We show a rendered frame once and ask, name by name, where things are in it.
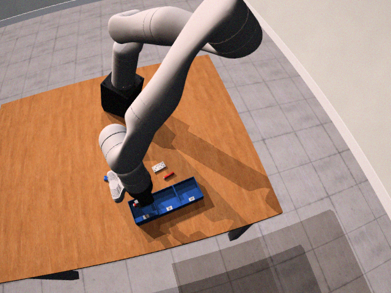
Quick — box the white domino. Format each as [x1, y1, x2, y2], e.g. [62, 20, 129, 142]
[152, 161, 166, 173]

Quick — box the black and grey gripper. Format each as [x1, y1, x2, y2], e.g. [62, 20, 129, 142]
[107, 168, 154, 209]

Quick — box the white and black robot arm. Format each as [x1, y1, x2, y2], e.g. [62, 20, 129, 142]
[98, 0, 263, 186]

